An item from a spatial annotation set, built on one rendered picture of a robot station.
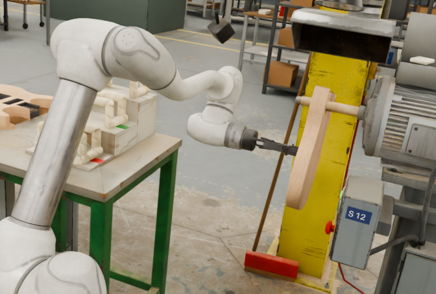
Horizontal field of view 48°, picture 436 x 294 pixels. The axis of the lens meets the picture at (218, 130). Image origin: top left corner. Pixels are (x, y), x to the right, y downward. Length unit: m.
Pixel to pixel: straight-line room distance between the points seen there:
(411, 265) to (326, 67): 1.21
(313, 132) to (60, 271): 0.82
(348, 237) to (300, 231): 1.44
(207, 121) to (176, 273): 1.30
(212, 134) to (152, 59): 0.55
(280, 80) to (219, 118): 4.85
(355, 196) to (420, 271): 0.35
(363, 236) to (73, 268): 0.72
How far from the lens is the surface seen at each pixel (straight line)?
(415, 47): 1.63
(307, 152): 1.49
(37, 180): 1.29
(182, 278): 2.77
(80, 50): 1.27
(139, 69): 1.20
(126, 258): 2.90
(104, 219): 1.63
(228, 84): 1.68
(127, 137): 1.86
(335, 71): 2.47
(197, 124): 1.69
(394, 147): 1.52
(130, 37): 1.18
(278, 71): 6.49
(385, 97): 1.48
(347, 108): 1.58
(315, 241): 2.80
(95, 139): 1.77
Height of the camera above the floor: 1.67
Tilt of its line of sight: 20 degrees down
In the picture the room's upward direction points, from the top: 7 degrees clockwise
